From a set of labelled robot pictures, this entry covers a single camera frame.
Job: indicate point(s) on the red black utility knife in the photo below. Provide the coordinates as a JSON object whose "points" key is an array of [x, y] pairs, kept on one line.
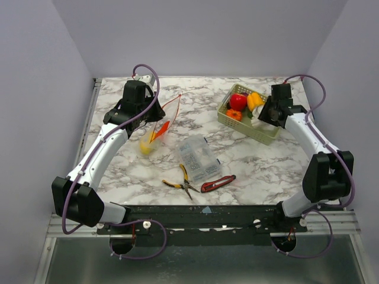
{"points": [[213, 185]]}

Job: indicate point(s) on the red toy apple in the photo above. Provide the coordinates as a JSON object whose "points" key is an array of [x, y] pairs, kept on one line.
{"points": [[238, 102]]}

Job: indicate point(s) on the yellow handled pliers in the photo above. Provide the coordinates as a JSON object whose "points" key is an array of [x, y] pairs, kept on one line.
{"points": [[185, 185]]}

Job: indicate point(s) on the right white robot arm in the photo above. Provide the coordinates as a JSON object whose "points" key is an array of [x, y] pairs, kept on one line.
{"points": [[329, 173]]}

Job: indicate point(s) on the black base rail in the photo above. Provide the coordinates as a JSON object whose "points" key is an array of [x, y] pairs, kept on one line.
{"points": [[201, 225]]}

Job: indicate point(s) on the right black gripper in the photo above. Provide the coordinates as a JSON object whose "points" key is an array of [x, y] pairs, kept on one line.
{"points": [[265, 113]]}

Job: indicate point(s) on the red toy chili pepper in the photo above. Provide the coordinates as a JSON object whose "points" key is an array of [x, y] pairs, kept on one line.
{"points": [[161, 131]]}

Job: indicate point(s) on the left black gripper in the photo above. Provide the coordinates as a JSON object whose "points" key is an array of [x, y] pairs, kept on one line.
{"points": [[159, 112]]}

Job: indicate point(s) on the yellow toy mango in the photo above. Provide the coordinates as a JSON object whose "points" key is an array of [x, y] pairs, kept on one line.
{"points": [[147, 147]]}

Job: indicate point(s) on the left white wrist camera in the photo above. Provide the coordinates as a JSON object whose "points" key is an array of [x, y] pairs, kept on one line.
{"points": [[147, 79]]}

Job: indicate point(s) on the clear plastic parts box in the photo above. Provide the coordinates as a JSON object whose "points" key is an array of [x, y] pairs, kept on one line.
{"points": [[198, 158]]}

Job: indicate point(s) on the clear zip top bag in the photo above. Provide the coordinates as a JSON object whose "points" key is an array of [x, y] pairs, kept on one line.
{"points": [[171, 109]]}

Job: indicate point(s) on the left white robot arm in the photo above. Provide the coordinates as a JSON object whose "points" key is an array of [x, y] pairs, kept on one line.
{"points": [[75, 196]]}

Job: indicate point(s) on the yellow toy bell pepper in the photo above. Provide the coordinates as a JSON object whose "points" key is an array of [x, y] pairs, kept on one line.
{"points": [[254, 100]]}

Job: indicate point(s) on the beige perforated plastic basket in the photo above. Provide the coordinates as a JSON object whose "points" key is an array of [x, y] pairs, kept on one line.
{"points": [[264, 133]]}

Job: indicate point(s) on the orange toy pumpkin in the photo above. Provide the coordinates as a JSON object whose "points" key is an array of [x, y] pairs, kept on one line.
{"points": [[234, 114]]}

